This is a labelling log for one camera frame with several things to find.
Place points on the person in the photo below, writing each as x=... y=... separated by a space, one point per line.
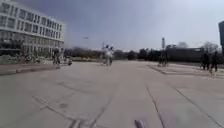
x=205 y=61
x=56 y=57
x=105 y=55
x=214 y=62
x=163 y=58
x=111 y=55

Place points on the row of trees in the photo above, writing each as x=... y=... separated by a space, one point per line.
x=133 y=54

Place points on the tall tower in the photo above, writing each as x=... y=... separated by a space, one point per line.
x=163 y=43

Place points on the robot's own part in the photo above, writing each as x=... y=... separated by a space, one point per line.
x=140 y=124

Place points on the long dark building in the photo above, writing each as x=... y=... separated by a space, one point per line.
x=185 y=54

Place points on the raised paved platform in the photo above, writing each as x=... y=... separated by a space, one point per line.
x=186 y=69

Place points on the white multi-storey building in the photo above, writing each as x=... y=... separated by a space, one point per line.
x=30 y=30

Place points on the raised paved strip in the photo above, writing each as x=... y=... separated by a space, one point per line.
x=20 y=68

